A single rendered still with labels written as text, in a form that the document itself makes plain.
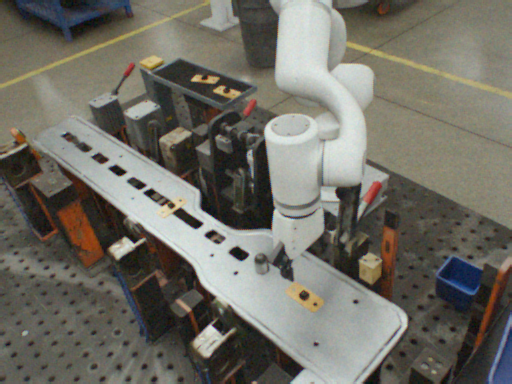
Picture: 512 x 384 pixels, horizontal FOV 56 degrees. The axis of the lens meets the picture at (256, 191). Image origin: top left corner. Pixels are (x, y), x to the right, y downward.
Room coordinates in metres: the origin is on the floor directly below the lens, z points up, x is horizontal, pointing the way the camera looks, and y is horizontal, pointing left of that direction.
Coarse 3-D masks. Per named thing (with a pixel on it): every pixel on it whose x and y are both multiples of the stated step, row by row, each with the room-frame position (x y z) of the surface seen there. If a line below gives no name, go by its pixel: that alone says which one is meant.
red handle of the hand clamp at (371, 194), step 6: (372, 186) 0.79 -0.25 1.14; (378, 186) 0.79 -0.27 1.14; (372, 192) 0.78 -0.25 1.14; (366, 198) 0.78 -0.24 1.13; (372, 198) 0.77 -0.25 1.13; (366, 204) 0.77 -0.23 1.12; (360, 210) 0.76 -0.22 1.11; (366, 210) 0.76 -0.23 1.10; (360, 216) 0.75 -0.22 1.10; (342, 240) 0.72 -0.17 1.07
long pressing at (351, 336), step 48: (48, 144) 1.40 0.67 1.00; (96, 144) 1.36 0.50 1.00; (96, 192) 1.12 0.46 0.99; (144, 192) 1.08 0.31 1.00; (192, 192) 1.04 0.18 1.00; (192, 240) 0.85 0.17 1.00; (240, 240) 0.83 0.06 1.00; (240, 288) 0.68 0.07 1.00; (336, 288) 0.65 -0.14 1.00; (288, 336) 0.55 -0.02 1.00; (336, 336) 0.53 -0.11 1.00; (384, 336) 0.51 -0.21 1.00
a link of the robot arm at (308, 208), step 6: (318, 198) 0.61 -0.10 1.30; (276, 204) 0.61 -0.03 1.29; (282, 204) 0.60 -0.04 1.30; (306, 204) 0.59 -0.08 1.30; (312, 204) 0.60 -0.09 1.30; (318, 204) 0.61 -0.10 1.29; (282, 210) 0.60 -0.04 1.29; (288, 210) 0.60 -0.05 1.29; (294, 210) 0.59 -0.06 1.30; (300, 210) 0.59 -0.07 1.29; (306, 210) 0.59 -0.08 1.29; (312, 210) 0.60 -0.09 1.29
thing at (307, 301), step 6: (294, 282) 0.68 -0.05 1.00; (288, 288) 0.66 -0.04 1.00; (300, 288) 0.66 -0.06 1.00; (306, 288) 0.65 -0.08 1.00; (288, 294) 0.65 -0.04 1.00; (294, 294) 0.64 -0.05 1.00; (300, 294) 0.63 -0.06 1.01; (312, 294) 0.64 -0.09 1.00; (300, 300) 0.63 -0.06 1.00; (306, 300) 0.62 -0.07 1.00; (312, 300) 0.62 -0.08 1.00; (318, 300) 0.62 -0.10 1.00; (306, 306) 0.61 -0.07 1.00; (312, 306) 0.61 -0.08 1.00; (318, 306) 0.60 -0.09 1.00
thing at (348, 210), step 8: (360, 184) 0.73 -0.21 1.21; (336, 192) 0.72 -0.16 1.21; (344, 192) 0.71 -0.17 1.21; (352, 192) 0.73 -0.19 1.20; (360, 192) 0.73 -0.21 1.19; (344, 200) 0.71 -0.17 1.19; (352, 200) 0.72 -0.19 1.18; (344, 208) 0.74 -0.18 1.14; (352, 208) 0.71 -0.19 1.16; (344, 216) 0.73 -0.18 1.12; (352, 216) 0.71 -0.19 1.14; (344, 224) 0.73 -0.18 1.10; (352, 224) 0.71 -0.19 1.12; (336, 232) 0.73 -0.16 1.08; (352, 232) 0.71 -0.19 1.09; (336, 240) 0.73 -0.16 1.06
